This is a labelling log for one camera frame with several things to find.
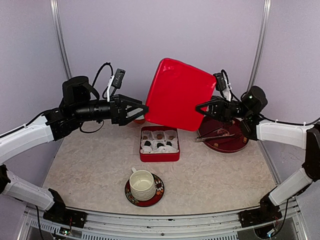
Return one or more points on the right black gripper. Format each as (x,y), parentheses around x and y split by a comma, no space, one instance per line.
(219,109)

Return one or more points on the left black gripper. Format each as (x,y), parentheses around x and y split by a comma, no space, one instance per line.
(121,100)

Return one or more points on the round dark red tray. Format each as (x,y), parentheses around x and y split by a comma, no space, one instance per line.
(210,128)

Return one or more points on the metal serving tongs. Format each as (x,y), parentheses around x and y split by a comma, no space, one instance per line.
(218,137)

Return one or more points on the red box lid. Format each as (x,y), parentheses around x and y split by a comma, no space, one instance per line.
(177,88)

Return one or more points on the red chocolate box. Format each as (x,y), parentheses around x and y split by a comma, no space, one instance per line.
(159,151)

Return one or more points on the cream ceramic mug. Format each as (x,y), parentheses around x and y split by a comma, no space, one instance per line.
(142,184)

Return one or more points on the floral dark red saucer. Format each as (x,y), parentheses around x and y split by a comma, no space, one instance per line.
(160,190)

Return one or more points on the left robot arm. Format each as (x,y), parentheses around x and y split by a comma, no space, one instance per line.
(80,103)

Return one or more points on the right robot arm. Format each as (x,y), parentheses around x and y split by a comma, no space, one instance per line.
(295,140)

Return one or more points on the white and orange bowl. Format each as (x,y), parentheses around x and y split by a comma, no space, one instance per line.
(140,121)

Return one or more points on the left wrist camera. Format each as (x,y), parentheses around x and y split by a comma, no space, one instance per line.
(114,84)

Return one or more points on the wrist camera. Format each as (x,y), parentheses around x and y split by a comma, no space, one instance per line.
(222,85)
(114,84)

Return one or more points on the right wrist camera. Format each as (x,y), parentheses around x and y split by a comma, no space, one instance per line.
(222,85)

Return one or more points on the right aluminium frame post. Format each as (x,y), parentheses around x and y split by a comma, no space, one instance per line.
(260,43)

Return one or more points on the aluminium frame post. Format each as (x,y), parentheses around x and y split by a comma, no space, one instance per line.
(260,43)
(54,6)

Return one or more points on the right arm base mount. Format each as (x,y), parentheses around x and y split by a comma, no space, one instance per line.
(256,216)

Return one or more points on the front aluminium rail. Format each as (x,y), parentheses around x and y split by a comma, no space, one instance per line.
(224,225)

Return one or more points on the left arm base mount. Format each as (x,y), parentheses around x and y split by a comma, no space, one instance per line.
(68,217)

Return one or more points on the left aluminium frame post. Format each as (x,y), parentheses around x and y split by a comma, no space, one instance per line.
(54,6)

